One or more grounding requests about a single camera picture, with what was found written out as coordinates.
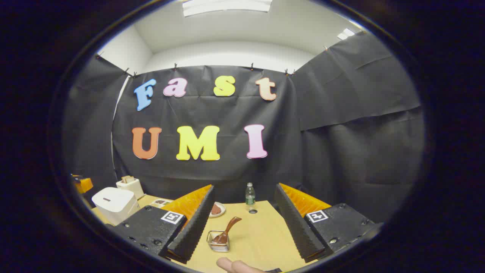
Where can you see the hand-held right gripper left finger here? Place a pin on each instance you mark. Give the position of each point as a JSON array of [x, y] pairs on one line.
[[197, 227]]

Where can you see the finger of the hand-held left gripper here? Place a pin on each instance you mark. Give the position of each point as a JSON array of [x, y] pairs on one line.
[[84, 185]]

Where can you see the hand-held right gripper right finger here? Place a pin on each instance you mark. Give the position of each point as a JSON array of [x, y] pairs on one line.
[[293, 223]]

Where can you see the clear ribbed chopstick holder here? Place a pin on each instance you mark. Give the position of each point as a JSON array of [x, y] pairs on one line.
[[219, 247]]

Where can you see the brown wooden spoon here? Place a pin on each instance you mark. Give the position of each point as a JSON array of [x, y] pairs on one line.
[[229, 227]]

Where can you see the white rice cooker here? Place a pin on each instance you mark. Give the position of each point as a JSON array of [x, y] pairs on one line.
[[113, 204]]

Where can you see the brown meat piece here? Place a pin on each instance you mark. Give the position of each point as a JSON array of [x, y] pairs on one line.
[[216, 209]]

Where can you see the white round plate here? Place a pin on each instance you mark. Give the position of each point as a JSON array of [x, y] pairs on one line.
[[223, 212]]

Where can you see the brown toast slice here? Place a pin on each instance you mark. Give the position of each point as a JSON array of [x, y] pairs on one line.
[[127, 179]]

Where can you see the white divided condiment dish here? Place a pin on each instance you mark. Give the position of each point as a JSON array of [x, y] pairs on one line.
[[161, 202]]

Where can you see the white toaster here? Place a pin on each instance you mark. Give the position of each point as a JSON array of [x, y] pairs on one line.
[[130, 188]]

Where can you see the green label water bottle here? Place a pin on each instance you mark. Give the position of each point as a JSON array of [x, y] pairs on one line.
[[250, 197]]

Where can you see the black backdrop cloth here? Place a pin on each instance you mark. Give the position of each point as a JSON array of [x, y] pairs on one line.
[[227, 174]]

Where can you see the small ceiling light panel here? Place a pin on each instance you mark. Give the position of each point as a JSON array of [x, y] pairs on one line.
[[345, 34]]

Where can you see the large ceiling light panel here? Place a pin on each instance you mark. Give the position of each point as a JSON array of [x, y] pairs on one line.
[[227, 7]]

